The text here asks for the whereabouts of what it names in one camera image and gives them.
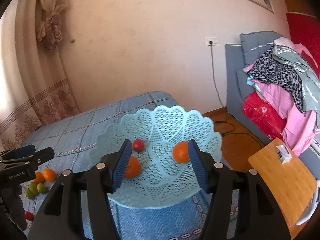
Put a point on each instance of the wooden side table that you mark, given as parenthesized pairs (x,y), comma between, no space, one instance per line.
(292,184)

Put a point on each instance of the red wall panel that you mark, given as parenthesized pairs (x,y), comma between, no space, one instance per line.
(305,30)

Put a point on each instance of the white wall socket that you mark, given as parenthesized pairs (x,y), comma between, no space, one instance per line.
(212,41)

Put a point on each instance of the small white box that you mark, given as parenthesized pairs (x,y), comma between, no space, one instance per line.
(283,153)

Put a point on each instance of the beige patterned curtain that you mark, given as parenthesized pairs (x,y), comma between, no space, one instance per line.
(34,87)

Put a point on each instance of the light blue lattice basket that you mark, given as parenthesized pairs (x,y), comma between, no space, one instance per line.
(162,182)

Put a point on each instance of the red tomato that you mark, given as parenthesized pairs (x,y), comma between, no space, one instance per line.
(29,216)
(138,145)

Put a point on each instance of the grey upholstered headboard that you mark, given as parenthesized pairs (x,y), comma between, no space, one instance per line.
(239,56)

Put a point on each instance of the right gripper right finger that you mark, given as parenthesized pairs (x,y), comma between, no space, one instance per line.
(259,215)

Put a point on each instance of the small orange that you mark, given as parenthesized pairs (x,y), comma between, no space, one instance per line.
(180,152)

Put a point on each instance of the pile of clothes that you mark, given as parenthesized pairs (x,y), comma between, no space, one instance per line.
(284,76)

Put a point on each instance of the large orange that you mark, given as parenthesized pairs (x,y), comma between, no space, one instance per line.
(133,168)

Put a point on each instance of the red tomato front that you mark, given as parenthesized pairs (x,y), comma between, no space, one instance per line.
(29,216)

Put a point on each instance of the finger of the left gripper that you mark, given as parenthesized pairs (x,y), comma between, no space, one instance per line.
(38,158)
(18,152)

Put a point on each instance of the blue patterned bedspread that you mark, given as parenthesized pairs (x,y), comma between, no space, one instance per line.
(74,137)

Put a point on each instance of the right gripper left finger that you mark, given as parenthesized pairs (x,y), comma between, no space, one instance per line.
(60,216)

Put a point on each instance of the green fruit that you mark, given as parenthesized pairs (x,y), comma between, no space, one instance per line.
(29,194)
(33,188)
(41,188)

